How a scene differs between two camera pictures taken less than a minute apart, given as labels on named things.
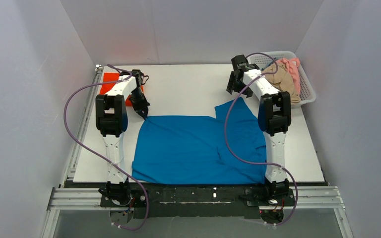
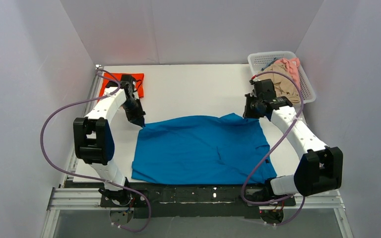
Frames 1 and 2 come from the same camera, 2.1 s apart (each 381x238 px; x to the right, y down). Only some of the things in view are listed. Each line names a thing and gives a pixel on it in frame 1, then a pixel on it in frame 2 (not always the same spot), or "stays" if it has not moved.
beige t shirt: [284, 79] stays
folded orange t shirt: [105, 88] stays
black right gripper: [235, 84] to [250, 107]
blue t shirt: [196, 149] stays
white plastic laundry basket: [306, 90] stays
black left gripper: [140, 106] to [135, 113]
